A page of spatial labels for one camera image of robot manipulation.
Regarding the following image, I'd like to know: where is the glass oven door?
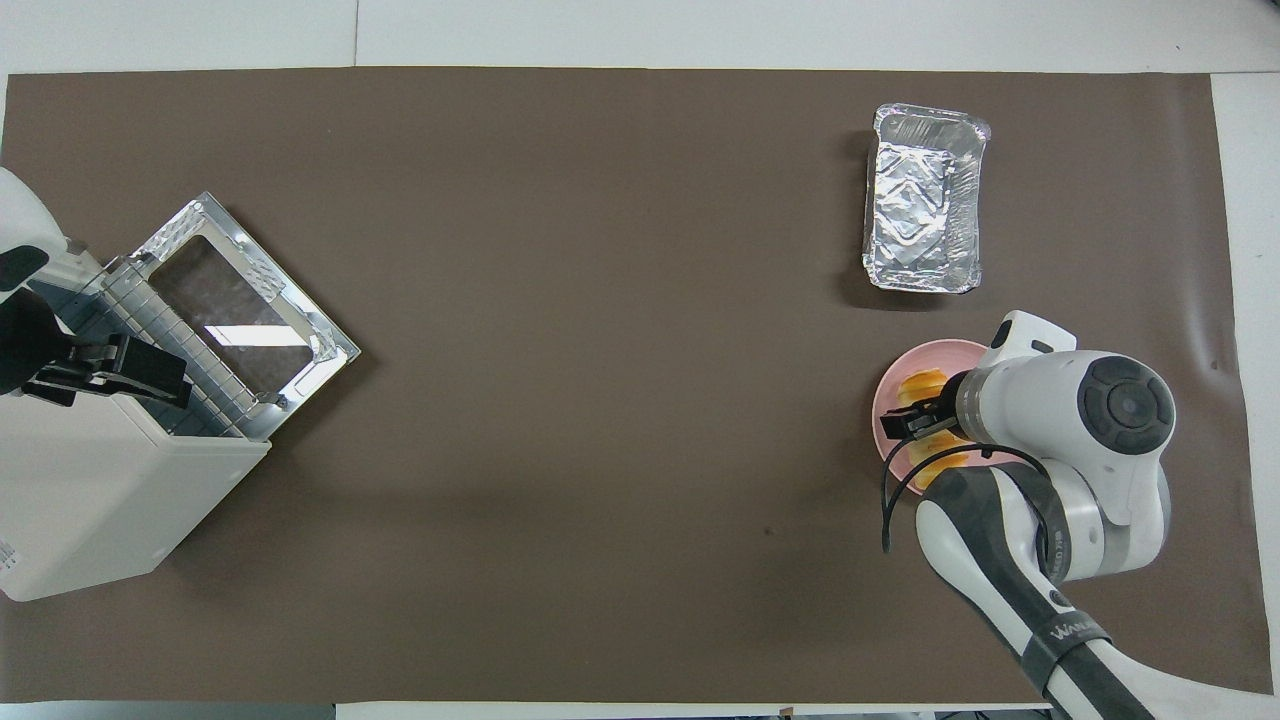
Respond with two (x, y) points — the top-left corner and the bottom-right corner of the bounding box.
(128, 192), (361, 441)

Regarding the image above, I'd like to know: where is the cream toaster oven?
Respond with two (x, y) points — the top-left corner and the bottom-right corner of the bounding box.
(0, 255), (273, 603)

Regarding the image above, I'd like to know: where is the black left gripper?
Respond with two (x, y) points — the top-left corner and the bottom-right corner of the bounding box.
(0, 290), (193, 408)

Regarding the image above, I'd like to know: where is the pink round plate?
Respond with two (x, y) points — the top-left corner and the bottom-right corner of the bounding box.
(872, 339), (991, 497)

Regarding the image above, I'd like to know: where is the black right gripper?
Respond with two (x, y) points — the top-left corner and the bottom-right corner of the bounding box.
(879, 369), (974, 443)

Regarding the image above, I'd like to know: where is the aluminium foil tray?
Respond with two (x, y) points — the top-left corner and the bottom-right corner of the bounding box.
(862, 102), (992, 295)

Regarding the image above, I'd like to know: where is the golden ridged bread roll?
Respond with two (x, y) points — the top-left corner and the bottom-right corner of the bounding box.
(897, 368), (973, 493)

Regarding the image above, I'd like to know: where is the brown table mat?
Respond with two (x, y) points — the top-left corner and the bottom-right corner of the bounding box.
(0, 67), (1276, 704)

